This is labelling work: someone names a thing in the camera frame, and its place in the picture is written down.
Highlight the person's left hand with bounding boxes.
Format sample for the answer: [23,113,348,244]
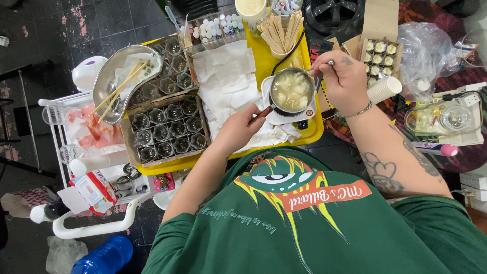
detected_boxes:
[214,103,267,153]

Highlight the person's right hand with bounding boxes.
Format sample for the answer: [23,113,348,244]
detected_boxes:
[310,50,370,117]

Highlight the metal spoon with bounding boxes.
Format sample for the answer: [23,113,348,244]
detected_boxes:
[304,59,336,75]

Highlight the metal pot with wooden handle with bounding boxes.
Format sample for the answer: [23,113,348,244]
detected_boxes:
[248,67,319,126]

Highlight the stack of white paper cups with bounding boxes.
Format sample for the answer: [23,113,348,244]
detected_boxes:
[366,76,403,105]

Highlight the cardboard box of filled candles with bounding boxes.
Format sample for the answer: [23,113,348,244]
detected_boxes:
[357,37,404,87]

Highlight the white paper towels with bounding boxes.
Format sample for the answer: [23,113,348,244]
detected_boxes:
[191,40,302,153]

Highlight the white electric hot plate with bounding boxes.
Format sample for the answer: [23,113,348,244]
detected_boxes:
[260,74,319,130]

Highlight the cardboard box with dividers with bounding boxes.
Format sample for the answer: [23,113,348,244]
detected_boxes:
[120,94,212,168]
[127,36,199,108]

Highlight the group of empty glass cups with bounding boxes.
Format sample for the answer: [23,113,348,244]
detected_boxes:
[131,37,195,104]
[130,100,208,163]

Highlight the black fan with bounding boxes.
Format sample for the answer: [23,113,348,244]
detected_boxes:
[304,0,369,38]

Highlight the brown cardboard flap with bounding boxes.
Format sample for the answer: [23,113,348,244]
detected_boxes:
[342,0,400,58]

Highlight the yellow plastic tray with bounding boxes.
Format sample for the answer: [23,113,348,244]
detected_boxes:
[123,22,325,176]

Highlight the cup of wooden sticks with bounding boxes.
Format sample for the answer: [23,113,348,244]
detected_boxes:
[257,10,305,60]

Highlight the pink decorated case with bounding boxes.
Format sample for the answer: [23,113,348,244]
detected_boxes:
[153,172,176,193]

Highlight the bunch of white sachets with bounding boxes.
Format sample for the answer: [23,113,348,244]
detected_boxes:
[271,0,304,18]

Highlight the clear box of small bottles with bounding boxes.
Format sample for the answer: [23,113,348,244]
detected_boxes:
[178,13,248,55]

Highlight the glass lidded dish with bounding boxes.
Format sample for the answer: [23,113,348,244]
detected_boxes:
[403,100,484,138]

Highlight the pink and white tube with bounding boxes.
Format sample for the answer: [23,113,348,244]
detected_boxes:
[410,140,460,157]

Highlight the person's green printed shirt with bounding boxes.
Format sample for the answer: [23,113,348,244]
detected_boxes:
[142,146,487,274]

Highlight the metal cups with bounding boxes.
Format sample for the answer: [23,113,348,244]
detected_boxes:
[113,163,143,199]

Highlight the white cup of wax flakes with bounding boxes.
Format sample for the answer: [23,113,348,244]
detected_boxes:
[234,0,269,24]

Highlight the wooden chopstick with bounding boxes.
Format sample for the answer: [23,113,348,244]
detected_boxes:
[90,59,151,116]
[98,58,143,124]

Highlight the white flat box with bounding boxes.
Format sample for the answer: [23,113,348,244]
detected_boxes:
[416,81,487,148]

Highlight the metal kidney dish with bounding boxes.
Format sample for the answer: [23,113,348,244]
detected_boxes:
[92,44,164,125]

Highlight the pink stained tissues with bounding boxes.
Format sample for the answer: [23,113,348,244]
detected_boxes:
[66,102,127,151]

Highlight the red and white wipes packet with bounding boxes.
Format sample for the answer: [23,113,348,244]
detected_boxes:
[69,170,119,217]

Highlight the white and purple device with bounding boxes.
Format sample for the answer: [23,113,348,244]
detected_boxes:
[72,56,109,93]

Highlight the white stacked boxes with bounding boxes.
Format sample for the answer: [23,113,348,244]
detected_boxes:
[458,170,487,214]

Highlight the white plastic cart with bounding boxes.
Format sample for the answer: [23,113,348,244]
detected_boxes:
[38,91,162,241]

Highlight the blue water bottle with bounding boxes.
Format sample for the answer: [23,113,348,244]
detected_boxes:
[70,235,134,274]

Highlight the crumpled clear plastic bag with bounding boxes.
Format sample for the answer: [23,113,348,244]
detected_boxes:
[45,235,89,274]

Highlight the paper bag with pink print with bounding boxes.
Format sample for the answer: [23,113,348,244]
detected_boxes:
[0,185,58,220]

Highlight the silver bracelet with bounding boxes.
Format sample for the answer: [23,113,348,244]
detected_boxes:
[338,100,374,119]

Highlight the black power cable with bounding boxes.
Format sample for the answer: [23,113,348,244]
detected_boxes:
[270,28,307,75]

